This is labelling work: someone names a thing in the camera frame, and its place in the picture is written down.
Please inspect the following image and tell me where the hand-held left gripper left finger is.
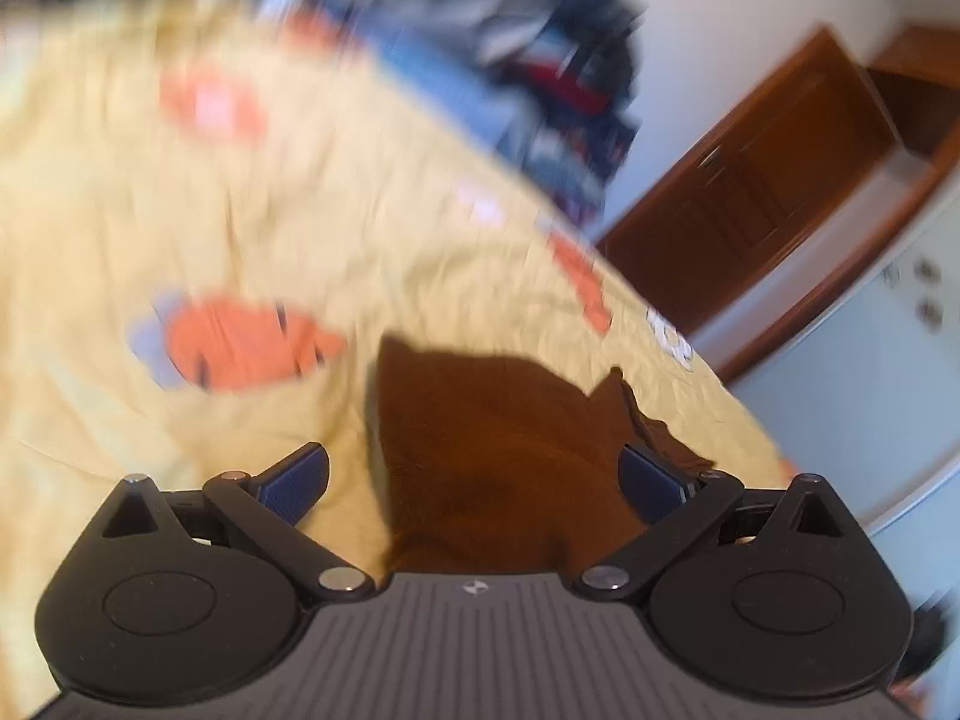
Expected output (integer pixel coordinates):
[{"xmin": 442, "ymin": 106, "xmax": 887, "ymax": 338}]
[{"xmin": 96, "ymin": 441, "xmax": 377, "ymax": 605}]

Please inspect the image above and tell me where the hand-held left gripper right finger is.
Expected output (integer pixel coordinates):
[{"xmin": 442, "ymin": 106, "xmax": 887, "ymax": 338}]
[{"xmin": 574, "ymin": 444, "xmax": 865, "ymax": 604}]

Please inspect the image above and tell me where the brown garment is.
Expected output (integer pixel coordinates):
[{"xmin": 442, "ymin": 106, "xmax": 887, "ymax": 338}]
[{"xmin": 366, "ymin": 333, "xmax": 718, "ymax": 590}]

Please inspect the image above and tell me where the pile of clothes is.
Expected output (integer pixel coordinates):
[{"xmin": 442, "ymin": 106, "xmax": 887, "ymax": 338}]
[{"xmin": 472, "ymin": 0, "xmax": 650, "ymax": 223}]

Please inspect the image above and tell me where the white wardrobe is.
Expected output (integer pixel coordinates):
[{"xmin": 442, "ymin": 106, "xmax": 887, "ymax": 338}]
[{"xmin": 720, "ymin": 187, "xmax": 960, "ymax": 535}]

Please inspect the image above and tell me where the yellow printed blanket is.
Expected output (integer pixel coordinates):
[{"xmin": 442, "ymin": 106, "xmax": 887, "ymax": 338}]
[{"xmin": 0, "ymin": 0, "xmax": 797, "ymax": 720}]

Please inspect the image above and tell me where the wooden door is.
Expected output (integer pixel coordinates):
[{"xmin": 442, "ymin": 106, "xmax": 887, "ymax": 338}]
[{"xmin": 595, "ymin": 25, "xmax": 960, "ymax": 383}]

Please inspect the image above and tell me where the blue cloth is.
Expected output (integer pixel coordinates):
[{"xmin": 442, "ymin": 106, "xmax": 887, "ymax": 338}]
[{"xmin": 352, "ymin": 15, "xmax": 541, "ymax": 166}]

